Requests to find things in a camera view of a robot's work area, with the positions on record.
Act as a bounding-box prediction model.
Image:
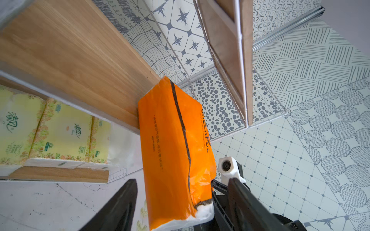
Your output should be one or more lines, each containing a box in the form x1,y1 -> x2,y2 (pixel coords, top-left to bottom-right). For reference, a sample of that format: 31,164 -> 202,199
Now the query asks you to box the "white wire wooden shelf rack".
0,0 -> 288,184

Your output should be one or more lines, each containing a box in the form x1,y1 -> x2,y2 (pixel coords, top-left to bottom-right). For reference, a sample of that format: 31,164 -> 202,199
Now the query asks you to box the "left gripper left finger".
81,179 -> 138,231

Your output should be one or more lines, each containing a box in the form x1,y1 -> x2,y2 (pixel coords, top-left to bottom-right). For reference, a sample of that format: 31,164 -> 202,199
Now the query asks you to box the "orange tissue pack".
138,77 -> 217,231

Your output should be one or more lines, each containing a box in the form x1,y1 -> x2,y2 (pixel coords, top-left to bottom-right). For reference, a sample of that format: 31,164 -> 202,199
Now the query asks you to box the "green tissue pack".
1,85 -> 46,165
29,98 -> 93,163
87,117 -> 141,171

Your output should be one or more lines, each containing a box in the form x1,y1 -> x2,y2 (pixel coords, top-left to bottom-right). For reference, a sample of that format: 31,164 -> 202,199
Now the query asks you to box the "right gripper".
194,180 -> 235,231

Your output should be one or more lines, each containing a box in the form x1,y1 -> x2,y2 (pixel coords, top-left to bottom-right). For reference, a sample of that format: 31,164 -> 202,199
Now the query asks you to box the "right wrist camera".
218,157 -> 246,185

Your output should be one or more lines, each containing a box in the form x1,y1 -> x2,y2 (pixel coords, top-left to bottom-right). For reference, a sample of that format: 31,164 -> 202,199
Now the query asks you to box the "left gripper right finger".
227,178 -> 288,231

